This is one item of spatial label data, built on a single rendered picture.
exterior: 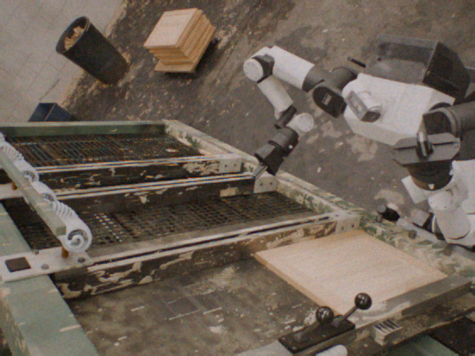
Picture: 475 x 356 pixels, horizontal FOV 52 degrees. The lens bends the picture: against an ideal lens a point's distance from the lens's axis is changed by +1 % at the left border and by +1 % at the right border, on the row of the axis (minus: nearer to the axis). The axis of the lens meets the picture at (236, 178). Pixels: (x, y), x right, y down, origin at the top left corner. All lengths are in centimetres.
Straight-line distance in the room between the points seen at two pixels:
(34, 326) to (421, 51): 115
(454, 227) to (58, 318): 93
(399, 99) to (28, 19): 559
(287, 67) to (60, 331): 107
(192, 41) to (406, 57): 334
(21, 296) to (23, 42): 559
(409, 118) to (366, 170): 168
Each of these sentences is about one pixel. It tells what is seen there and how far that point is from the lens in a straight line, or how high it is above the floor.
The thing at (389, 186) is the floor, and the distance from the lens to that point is 295.
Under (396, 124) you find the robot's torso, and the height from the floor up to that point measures 133.
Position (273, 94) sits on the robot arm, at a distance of 174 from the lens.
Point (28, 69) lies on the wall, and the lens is 655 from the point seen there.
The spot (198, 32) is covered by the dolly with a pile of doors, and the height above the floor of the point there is 27.
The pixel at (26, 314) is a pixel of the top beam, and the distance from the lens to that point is 103.
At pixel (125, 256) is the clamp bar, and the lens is 128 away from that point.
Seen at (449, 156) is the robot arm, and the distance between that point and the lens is 102.
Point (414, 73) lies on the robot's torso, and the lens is 144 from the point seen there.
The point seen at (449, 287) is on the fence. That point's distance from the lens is 154.
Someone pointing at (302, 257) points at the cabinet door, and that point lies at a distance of 152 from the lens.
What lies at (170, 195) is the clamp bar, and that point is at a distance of 179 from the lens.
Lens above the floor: 241
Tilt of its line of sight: 42 degrees down
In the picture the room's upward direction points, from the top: 50 degrees counter-clockwise
